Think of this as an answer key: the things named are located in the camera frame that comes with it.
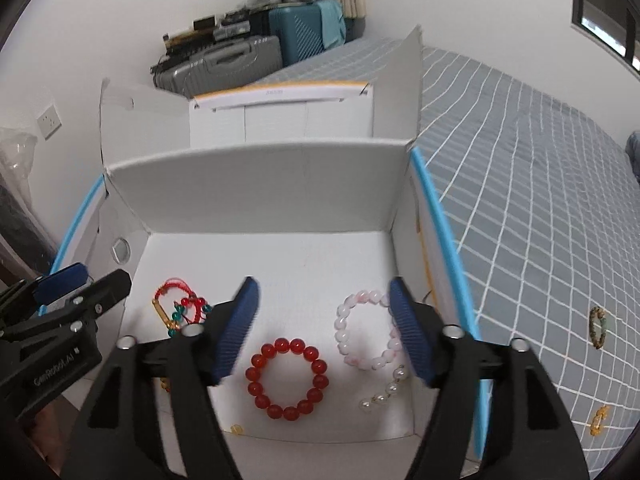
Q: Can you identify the yellow bead bracelet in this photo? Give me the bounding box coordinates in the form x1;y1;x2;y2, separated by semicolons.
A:
589;404;612;440

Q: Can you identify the multicolour bead bracelet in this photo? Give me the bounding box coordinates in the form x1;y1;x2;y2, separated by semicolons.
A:
171;296;214;337

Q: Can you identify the pink bead bracelet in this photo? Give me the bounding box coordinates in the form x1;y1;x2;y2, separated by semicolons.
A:
334;288;405;372

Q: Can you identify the pile of dark electronics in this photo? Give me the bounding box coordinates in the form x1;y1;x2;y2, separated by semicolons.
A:
161;0;321;53

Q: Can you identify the dark framed window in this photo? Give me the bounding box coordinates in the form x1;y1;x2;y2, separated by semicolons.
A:
570;0;640;74

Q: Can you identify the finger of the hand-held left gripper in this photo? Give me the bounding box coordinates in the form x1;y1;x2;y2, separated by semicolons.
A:
0;262;92;313
0;269;132;343

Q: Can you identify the white pearl bead string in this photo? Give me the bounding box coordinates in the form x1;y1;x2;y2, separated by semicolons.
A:
359;366;407;414

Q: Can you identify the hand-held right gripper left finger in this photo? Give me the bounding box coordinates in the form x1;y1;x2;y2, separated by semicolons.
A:
62;276;261;480

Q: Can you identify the clear plastic bag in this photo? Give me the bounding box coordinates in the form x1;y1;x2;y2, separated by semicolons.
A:
0;126;40;198

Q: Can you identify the grey suitcase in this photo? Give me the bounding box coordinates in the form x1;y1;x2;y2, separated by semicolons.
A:
151;35;284;100

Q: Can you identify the white cardboard box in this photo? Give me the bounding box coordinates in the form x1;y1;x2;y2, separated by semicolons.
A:
50;24;489;465

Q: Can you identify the blue suitcase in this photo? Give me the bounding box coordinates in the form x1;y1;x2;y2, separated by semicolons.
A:
266;0;347;67

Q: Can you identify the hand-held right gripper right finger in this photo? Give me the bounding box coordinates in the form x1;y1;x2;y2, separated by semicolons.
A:
389;277;591;480

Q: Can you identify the white wall socket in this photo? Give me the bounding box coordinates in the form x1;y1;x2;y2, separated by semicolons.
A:
36;104;65;141

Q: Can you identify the red bead bracelet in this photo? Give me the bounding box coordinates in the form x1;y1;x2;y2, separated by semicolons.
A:
244;337;329;421

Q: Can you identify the brown bead bracelet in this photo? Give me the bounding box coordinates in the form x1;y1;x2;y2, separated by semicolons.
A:
588;306;609;350

